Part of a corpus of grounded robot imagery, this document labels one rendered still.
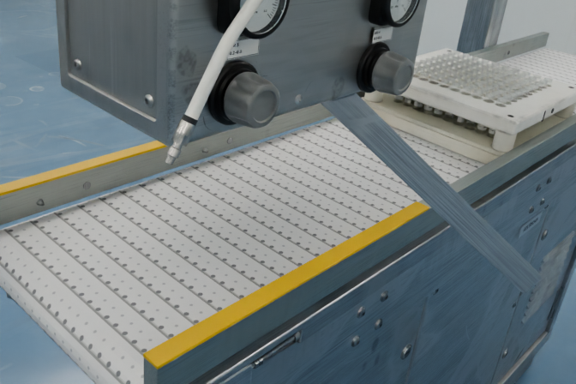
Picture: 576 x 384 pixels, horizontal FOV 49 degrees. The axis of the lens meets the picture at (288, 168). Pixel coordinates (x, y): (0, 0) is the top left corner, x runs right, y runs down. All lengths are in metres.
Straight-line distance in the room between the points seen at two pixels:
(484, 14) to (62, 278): 1.01
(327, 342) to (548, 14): 3.44
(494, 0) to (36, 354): 1.35
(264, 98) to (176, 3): 0.06
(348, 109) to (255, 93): 0.19
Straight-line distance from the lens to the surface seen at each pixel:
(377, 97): 0.96
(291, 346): 0.57
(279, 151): 0.82
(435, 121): 0.93
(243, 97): 0.30
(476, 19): 1.36
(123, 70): 0.33
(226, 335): 0.48
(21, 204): 0.66
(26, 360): 1.75
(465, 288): 1.07
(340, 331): 0.63
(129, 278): 0.58
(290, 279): 0.52
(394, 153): 0.51
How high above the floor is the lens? 1.17
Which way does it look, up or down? 26 degrees down
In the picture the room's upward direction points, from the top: 6 degrees clockwise
